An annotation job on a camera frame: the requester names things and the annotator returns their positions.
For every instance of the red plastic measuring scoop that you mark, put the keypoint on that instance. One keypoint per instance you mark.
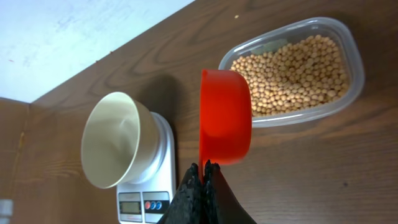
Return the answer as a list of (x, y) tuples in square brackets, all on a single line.
[(225, 118)]

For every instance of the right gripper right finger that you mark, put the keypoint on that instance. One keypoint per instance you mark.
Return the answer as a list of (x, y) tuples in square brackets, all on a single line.
[(220, 204)]

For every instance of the white round bowl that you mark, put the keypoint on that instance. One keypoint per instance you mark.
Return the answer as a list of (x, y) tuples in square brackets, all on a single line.
[(120, 141)]

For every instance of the white digital kitchen scale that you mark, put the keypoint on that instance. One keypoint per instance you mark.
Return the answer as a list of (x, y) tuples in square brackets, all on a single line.
[(147, 198)]

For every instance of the yellow soybeans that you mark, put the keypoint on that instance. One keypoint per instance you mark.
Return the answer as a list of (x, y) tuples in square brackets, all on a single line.
[(297, 76)]

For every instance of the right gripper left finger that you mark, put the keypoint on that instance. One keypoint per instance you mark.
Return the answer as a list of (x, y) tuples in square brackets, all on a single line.
[(185, 207)]

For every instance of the clear plastic container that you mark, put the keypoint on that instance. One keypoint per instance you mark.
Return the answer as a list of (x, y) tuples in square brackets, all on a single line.
[(293, 33)]

